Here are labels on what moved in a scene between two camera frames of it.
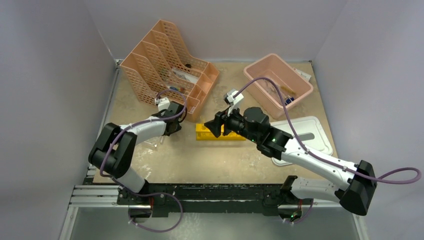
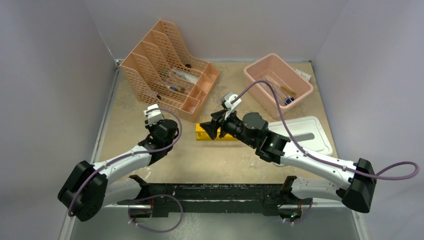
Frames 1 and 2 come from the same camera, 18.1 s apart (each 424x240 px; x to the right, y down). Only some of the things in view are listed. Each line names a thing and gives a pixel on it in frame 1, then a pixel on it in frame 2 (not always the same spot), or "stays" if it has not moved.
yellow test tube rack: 203,133 stays
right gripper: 215,125 stays
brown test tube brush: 287,90 stays
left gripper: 178,127 to 151,134
